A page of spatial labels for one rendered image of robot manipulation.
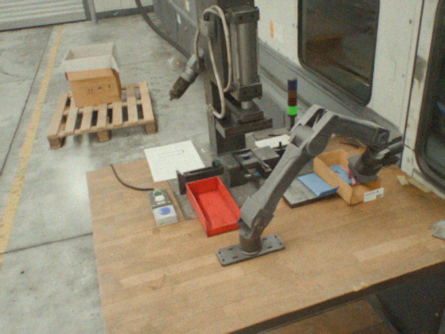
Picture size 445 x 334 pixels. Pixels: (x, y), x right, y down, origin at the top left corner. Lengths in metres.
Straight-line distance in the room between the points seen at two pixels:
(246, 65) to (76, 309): 1.68
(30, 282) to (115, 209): 1.37
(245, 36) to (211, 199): 0.56
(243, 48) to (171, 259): 0.69
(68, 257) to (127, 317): 1.78
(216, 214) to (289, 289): 0.40
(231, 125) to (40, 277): 1.75
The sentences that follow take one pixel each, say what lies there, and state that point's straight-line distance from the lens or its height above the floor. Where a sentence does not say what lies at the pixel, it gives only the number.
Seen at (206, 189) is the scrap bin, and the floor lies 0.92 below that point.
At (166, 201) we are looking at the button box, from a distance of 1.53.
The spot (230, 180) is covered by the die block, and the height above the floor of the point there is 0.93.
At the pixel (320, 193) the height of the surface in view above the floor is 0.94.
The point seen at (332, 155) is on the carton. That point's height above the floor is 0.95.
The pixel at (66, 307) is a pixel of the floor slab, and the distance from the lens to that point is 2.63.
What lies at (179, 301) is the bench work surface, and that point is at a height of 0.90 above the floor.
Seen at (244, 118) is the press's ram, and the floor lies 1.17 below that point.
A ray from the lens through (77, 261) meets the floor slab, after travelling 2.90.
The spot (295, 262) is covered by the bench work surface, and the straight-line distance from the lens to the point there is 1.29.
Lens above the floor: 1.76
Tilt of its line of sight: 30 degrees down
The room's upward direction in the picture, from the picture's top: 5 degrees counter-clockwise
